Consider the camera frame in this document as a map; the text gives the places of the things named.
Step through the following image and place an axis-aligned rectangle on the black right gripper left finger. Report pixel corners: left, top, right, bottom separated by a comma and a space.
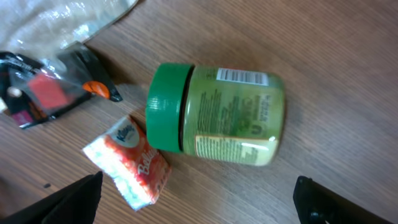
1, 171, 103, 224

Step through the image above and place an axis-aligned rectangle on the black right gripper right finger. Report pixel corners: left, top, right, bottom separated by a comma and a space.
293, 175, 392, 224

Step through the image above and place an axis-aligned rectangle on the red Kleenex tissue pack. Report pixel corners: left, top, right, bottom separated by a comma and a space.
83, 116, 172, 210

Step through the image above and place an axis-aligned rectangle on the dark red snack packet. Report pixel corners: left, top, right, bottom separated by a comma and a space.
1, 42, 123, 129

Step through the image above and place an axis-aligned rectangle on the green lidded jar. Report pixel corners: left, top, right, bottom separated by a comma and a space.
146, 63, 285, 166

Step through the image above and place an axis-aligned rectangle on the white snack pouch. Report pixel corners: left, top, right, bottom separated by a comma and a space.
1, 0, 137, 58

